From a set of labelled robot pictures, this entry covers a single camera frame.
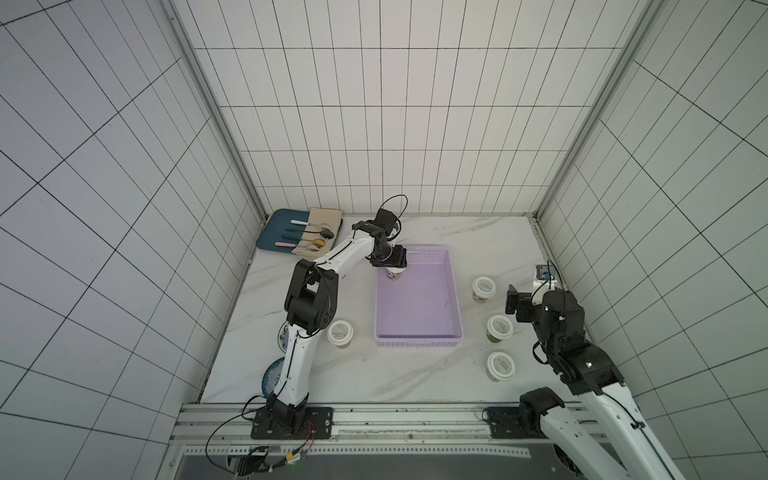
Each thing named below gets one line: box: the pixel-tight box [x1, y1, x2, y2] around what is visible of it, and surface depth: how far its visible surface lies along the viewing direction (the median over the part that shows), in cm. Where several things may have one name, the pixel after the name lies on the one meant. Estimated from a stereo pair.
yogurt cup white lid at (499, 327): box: [486, 314, 514, 343], surface depth 85 cm
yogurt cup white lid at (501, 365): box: [487, 351, 516, 381], surface depth 77 cm
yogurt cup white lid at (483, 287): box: [472, 276, 497, 304], surface depth 93 cm
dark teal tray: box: [256, 209, 310, 253], surface depth 117 cm
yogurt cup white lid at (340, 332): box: [327, 320, 354, 346], surface depth 83 cm
